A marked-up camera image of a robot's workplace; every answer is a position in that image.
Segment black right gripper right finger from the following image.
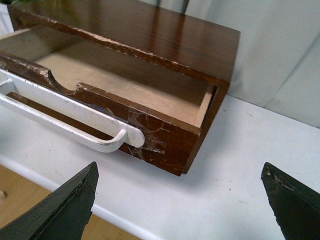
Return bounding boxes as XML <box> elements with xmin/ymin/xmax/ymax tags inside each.
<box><xmin>261</xmin><ymin>162</ymin><xmax>320</xmax><ymax>240</ymax></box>

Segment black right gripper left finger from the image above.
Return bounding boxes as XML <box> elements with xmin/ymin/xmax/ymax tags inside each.
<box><xmin>0</xmin><ymin>162</ymin><xmax>99</xmax><ymax>240</ymax></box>

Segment white metal drawer handle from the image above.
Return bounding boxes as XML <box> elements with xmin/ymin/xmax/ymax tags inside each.
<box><xmin>0</xmin><ymin>69</ymin><xmax>145</xmax><ymax>153</ymax></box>

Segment wooden drawer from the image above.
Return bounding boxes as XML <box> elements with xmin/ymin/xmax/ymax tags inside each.
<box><xmin>0</xmin><ymin>26</ymin><xmax>217</xmax><ymax>176</ymax></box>

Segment brown wooden drawer cabinet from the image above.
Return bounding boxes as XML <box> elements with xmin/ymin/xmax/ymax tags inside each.
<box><xmin>0</xmin><ymin>0</ymin><xmax>240</xmax><ymax>176</ymax></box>

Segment white curtain backdrop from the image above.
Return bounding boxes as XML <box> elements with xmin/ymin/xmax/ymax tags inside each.
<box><xmin>7</xmin><ymin>0</ymin><xmax>320</xmax><ymax>128</ymax></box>

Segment green plant leaves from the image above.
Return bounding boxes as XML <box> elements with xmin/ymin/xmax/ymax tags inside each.
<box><xmin>11</xmin><ymin>0</ymin><xmax>26</xmax><ymax>5</ymax></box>

